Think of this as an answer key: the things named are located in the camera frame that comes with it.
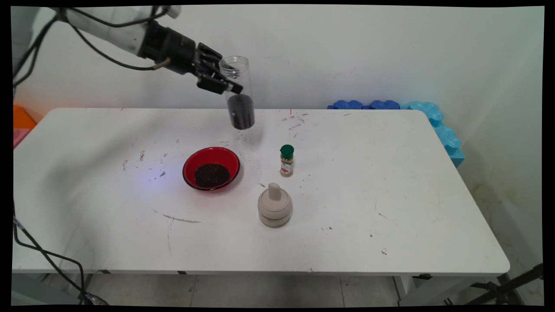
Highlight red bowl with black rim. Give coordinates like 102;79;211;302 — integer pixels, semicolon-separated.
182;146;241;192

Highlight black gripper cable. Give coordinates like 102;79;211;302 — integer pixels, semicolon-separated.
65;17;170;71

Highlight spice bottle with green cap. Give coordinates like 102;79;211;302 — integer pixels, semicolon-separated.
280;144;295;177

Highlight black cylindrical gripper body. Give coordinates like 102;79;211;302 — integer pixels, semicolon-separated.
138;19;202;76

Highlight poured black seeds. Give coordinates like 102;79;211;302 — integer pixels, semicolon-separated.
194;163;231;189

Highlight black floor cables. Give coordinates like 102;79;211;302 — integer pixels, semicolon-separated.
12;201;109;305

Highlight clear jar with black seeds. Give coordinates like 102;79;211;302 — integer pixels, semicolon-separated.
219;55;255;130

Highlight dark blue foam piece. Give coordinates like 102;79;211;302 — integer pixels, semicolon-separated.
327;100;364;110
363;100;401;110

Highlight black camera cable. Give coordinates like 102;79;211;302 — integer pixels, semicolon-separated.
12;6;170;89

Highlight pink foam block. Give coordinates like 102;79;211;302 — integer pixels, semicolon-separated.
13;128;31;149

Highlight white table leg frame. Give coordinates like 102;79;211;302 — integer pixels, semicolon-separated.
11;272;94;305
392;274;493;306

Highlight black tripod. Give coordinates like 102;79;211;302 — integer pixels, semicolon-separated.
464;263;543;305

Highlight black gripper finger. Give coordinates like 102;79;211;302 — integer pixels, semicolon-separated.
197;73;244;95
195;42;231;79

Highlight orange foam block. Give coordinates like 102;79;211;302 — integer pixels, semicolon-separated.
13;105;36;130

